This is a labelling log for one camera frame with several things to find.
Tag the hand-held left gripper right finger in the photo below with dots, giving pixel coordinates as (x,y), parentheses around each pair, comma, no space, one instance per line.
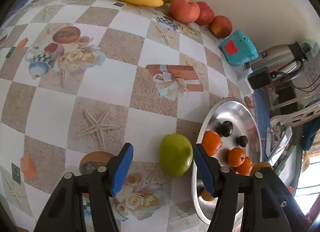
(203,169)

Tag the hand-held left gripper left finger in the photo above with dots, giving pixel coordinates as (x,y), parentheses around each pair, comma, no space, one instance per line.
(122,169)

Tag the orange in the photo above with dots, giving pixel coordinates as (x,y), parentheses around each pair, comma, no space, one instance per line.
(236,157)
(211,142)
(247,167)

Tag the green mango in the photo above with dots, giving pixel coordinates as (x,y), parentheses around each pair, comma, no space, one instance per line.
(176,155)

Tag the dark plum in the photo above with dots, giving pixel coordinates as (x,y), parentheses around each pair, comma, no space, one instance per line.
(225,128)
(242,140)

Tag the round metal plate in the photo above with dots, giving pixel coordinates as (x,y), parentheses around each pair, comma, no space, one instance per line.
(235,112)

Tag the white power strip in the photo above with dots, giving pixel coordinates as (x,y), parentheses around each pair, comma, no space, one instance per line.
(243,84)

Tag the white plastic rack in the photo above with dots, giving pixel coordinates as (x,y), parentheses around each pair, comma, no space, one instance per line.
(295,114)

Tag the black power adapter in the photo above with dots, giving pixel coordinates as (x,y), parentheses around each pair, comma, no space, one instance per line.
(260,78)

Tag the dark blue cloth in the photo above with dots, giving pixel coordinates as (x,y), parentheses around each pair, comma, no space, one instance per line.
(310,132)

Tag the teal toy box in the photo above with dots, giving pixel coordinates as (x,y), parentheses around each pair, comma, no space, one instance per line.
(237,49)

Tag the steel electric kettle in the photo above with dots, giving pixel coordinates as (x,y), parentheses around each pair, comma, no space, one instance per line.
(282,59)

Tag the checkered printed tablecloth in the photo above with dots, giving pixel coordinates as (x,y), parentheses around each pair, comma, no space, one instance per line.
(120,19)

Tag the pale red apple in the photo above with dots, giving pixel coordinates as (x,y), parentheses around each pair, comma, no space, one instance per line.
(185,10)

